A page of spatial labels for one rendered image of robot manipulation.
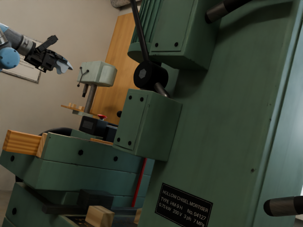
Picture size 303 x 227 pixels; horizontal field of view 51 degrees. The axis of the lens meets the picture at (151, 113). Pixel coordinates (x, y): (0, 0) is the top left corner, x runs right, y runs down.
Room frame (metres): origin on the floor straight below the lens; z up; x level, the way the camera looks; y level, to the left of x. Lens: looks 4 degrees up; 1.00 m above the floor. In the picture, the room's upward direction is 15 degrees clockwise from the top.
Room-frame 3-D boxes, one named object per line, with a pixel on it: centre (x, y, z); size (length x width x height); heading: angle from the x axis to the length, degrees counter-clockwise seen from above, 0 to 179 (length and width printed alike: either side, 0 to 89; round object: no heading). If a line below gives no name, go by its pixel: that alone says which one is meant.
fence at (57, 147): (0.86, -0.03, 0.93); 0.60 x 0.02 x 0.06; 134
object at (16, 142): (0.85, 0.04, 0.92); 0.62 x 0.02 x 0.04; 134
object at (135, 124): (0.62, 0.00, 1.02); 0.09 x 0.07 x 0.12; 134
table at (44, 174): (0.96, 0.07, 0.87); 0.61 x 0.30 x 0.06; 134
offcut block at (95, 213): (0.66, 0.05, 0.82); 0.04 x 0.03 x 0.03; 50
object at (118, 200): (0.91, 0.06, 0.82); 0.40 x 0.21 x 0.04; 134
